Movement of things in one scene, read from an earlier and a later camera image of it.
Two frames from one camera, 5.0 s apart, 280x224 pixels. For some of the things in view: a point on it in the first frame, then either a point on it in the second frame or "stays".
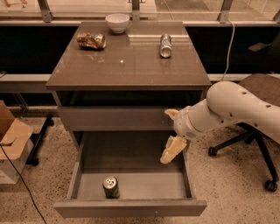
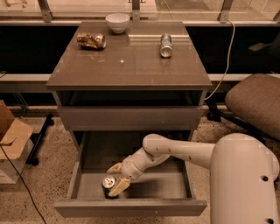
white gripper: (183, 126) → (129, 168)
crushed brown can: (92, 40) stays
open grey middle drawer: (120, 174) stays
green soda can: (111, 187) stays
